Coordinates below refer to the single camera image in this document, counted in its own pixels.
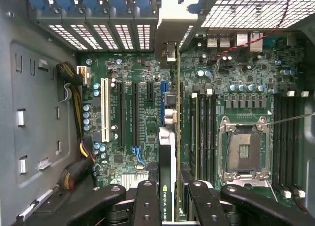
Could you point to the installed RAM stick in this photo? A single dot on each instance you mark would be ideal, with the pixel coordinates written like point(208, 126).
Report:
point(194, 137)

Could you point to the open black PC case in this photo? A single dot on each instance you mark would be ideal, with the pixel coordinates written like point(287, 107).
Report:
point(37, 100)

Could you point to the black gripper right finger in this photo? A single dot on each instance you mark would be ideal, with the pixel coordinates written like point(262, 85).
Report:
point(204, 203)

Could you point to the CPU socket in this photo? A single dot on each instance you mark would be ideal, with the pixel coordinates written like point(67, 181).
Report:
point(243, 149)

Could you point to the long black expansion slot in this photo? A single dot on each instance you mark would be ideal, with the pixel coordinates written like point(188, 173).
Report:
point(121, 112)
point(135, 112)

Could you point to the blue expansion slot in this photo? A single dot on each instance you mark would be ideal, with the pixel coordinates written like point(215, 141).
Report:
point(165, 88)

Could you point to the metal socket cover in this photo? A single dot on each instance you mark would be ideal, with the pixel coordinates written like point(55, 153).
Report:
point(248, 181)

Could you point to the short black expansion slot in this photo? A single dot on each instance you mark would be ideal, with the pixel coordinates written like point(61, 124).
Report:
point(150, 91)

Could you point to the black RAM slot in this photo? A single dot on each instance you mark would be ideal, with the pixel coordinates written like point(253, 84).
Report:
point(290, 137)
point(284, 137)
point(277, 137)

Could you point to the green motherboard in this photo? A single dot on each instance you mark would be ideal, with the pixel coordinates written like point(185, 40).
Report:
point(152, 137)

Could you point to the white PCI expansion slot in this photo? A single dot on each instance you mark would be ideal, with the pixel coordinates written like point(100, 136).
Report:
point(105, 110)

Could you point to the silver chipset heatsink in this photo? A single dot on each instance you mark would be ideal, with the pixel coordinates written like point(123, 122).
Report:
point(134, 179)

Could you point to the thin metal locking lever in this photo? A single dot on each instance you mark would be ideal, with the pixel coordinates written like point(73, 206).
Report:
point(290, 119)

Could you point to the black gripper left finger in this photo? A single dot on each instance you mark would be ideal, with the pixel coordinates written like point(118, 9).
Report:
point(147, 201)

